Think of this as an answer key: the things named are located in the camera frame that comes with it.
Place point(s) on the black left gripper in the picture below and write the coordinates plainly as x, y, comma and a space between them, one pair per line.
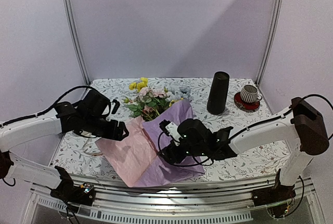
112, 133

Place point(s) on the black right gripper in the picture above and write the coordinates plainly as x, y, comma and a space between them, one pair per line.
170, 153

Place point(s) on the flower bouquet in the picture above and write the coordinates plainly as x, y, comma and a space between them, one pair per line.
155, 105

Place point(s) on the pink wrapping paper sheet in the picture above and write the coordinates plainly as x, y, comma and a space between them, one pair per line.
125, 153

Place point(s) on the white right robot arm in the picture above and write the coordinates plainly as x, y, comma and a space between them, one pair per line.
300, 122

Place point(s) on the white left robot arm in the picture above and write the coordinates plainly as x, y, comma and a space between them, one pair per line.
24, 129

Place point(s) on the tall black vase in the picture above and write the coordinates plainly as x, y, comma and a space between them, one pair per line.
218, 93

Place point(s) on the red round saucer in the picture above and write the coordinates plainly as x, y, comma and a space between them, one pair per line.
247, 107

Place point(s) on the striped ceramic cup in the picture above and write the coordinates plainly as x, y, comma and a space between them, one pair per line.
250, 94

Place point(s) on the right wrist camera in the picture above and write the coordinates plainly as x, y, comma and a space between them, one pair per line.
170, 129

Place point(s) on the left aluminium frame post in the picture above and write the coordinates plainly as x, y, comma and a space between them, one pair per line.
75, 41

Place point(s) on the aluminium frame post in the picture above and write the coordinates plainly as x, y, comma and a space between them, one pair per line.
75, 41
269, 42

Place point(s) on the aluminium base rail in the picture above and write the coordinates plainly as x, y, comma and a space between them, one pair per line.
187, 202

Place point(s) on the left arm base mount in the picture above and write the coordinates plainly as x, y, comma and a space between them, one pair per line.
69, 193

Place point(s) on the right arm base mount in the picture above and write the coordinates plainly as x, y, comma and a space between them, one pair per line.
272, 195

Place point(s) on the right aluminium frame post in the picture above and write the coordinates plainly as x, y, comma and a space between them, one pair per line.
269, 42

